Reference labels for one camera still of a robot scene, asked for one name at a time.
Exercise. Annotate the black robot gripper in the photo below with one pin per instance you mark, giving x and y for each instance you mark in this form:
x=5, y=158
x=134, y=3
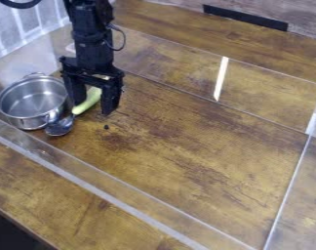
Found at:
x=91, y=67

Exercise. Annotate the green handled metal spoon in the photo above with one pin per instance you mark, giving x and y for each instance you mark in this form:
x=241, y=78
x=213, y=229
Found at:
x=62, y=127

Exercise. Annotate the small stainless steel pot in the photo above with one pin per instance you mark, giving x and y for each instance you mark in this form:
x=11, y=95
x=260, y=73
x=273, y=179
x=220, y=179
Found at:
x=34, y=101

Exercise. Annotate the black strip on table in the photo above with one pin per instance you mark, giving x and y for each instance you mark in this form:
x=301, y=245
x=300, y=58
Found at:
x=240, y=16

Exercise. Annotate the clear acrylic front barrier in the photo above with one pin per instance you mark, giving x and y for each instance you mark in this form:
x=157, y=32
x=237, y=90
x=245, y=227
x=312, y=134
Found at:
x=169, y=219

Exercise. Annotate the clear acrylic barrier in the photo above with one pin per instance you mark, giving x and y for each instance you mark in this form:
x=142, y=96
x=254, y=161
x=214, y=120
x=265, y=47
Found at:
x=169, y=219
x=293, y=230

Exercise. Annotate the clear acrylic right barrier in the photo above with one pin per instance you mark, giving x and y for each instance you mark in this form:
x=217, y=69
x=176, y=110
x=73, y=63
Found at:
x=293, y=230

